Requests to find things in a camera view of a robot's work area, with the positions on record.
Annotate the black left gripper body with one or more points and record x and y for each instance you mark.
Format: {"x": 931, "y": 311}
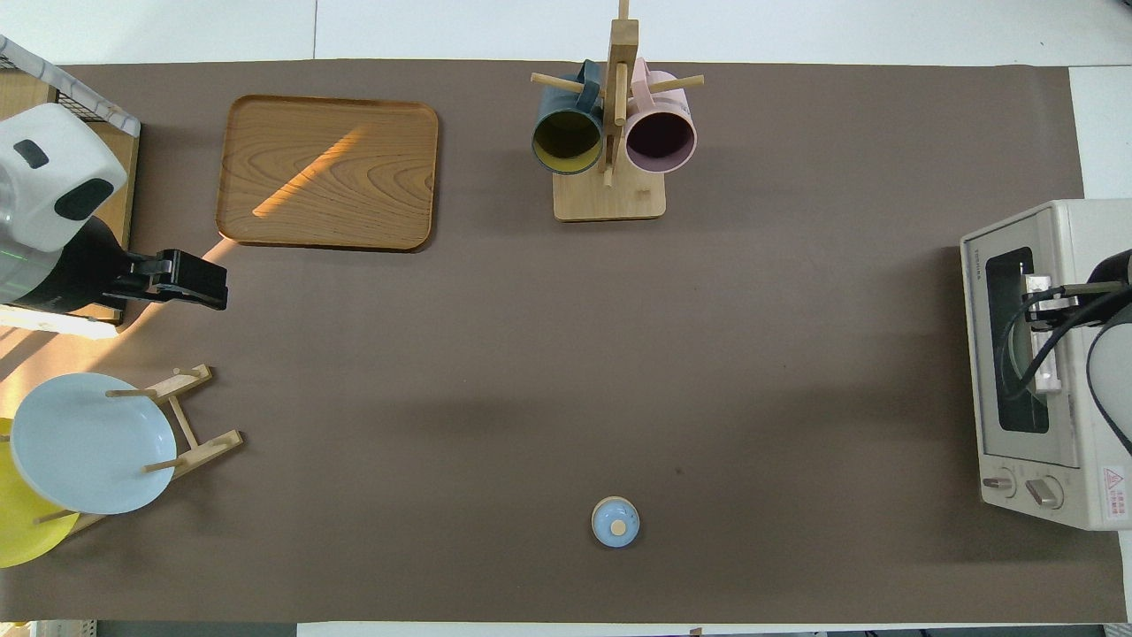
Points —
{"x": 190, "y": 279}

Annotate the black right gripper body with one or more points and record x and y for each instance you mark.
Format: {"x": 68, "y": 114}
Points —
{"x": 1057, "y": 310}

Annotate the white toaster oven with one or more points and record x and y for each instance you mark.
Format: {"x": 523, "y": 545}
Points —
{"x": 1061, "y": 460}

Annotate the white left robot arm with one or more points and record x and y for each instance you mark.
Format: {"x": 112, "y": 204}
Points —
{"x": 53, "y": 177}

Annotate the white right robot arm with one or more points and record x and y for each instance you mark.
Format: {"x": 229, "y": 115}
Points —
{"x": 1116, "y": 354}

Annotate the wooden dish rack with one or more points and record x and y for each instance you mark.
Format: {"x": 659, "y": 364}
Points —
{"x": 186, "y": 382}

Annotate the wooden serving tray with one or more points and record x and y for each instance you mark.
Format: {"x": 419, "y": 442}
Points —
{"x": 327, "y": 172}

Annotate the light blue plate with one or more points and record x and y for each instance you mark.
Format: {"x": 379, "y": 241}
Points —
{"x": 88, "y": 442}

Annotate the yellow plate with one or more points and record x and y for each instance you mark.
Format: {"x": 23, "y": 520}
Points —
{"x": 22, "y": 531}

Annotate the brown table mat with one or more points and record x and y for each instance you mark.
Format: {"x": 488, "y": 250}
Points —
{"x": 531, "y": 354}

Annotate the dark blue mug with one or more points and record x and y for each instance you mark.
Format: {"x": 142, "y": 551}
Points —
{"x": 566, "y": 141}

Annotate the wooden mug tree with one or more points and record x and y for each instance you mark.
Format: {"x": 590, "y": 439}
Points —
{"x": 610, "y": 199}

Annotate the pink mug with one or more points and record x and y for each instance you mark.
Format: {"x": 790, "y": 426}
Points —
{"x": 660, "y": 141}

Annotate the small blue call bell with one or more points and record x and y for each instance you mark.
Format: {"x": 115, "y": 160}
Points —
{"x": 615, "y": 522}

